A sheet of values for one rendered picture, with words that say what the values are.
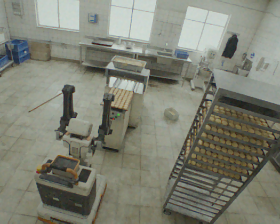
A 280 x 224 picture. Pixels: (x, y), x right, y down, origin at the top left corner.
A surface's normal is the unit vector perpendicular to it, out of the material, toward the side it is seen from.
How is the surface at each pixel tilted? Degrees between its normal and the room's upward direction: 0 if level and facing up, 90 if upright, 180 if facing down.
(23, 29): 90
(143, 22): 90
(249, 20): 90
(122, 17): 90
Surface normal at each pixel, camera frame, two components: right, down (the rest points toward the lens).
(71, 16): -0.03, 0.55
